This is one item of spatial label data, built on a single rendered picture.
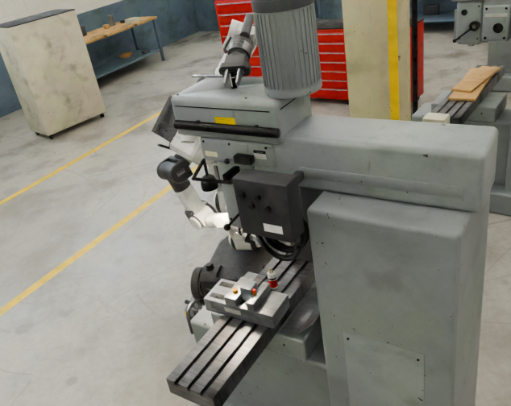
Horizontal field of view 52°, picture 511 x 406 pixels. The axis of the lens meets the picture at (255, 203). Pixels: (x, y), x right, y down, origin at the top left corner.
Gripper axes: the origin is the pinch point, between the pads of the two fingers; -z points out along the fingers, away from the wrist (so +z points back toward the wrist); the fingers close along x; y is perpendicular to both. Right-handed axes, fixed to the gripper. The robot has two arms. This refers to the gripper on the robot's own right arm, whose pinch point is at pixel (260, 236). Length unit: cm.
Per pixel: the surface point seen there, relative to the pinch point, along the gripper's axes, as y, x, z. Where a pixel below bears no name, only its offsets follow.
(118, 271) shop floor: 124, -13, 213
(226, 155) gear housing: -44.7, -11.3, -3.7
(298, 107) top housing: -60, 11, -22
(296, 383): 66, -9, -22
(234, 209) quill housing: -18.8, -10.6, -0.2
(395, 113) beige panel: 11, 160, 63
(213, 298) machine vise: 22.4, -25.7, 6.2
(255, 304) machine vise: 19.9, -16.7, -13.5
